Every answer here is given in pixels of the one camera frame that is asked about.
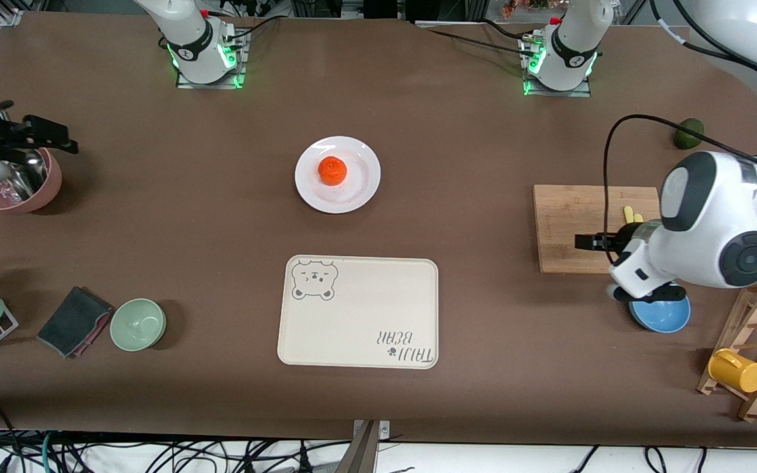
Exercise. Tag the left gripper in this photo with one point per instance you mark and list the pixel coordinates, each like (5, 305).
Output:
(628, 244)

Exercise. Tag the white round plate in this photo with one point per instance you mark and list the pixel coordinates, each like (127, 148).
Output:
(359, 190)

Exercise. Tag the orange fruit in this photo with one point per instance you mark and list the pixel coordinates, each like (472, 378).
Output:
(332, 171)

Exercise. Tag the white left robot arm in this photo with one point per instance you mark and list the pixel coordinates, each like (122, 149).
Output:
(713, 197)

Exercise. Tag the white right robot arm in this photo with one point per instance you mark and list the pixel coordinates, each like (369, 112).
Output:
(188, 33)

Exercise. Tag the wooden cutting board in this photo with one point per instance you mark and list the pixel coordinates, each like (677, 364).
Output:
(569, 217)

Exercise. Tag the yellow plastic knife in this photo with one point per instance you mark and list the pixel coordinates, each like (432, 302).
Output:
(628, 214)

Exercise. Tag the metal scoop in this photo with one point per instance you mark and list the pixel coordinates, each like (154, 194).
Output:
(31, 172)

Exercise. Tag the pink bowl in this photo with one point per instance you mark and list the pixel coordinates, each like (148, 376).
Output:
(43, 187)

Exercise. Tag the clear crumpled plastic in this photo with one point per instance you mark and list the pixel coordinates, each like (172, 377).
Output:
(4, 192)

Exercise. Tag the blue bowl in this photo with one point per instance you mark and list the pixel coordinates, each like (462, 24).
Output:
(661, 316)

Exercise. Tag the green avocado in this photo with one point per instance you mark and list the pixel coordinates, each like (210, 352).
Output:
(687, 135)

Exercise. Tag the yellow mug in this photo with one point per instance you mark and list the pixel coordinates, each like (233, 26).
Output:
(736, 371)

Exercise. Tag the dark folded cloth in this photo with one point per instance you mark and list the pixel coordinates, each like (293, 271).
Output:
(73, 322)

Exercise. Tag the pale green bowl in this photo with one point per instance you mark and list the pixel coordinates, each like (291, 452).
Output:
(138, 324)

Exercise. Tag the cream tray with bear print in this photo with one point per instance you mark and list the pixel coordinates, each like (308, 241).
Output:
(359, 315)

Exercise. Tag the aluminium frame corner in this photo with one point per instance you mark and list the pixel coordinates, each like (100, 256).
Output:
(10, 18)

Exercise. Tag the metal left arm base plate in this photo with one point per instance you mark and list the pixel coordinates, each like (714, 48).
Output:
(529, 89)

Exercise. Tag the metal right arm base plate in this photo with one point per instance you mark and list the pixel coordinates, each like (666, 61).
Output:
(242, 66)

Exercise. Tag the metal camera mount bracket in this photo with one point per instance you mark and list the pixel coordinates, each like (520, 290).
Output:
(365, 453)

